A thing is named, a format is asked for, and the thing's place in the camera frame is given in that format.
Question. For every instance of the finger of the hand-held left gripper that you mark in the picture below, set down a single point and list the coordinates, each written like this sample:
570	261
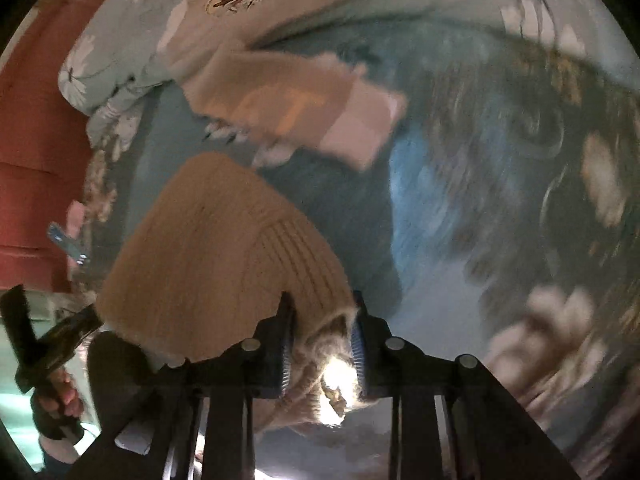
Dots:
66	246

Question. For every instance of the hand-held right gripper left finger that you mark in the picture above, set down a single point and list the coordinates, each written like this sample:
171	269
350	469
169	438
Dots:
285	360

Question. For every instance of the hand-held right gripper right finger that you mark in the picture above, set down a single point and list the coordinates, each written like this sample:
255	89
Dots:
358	360

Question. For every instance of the beige knitted sweater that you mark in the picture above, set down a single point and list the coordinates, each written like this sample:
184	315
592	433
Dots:
210	260

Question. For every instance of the person's left forearm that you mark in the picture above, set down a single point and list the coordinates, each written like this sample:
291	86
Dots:
56	455

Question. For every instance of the person's left hand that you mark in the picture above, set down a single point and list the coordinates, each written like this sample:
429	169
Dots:
59	398

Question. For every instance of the red wooden headboard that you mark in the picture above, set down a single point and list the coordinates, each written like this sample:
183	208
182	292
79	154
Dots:
35	135

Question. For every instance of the floral teal bed sheet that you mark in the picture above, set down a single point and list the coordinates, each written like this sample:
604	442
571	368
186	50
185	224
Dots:
450	210

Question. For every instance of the floral teal quilt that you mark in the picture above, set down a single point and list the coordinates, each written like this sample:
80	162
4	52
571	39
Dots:
100	65

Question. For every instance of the cream printed sweatshirt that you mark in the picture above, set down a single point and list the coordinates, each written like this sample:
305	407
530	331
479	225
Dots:
300	110

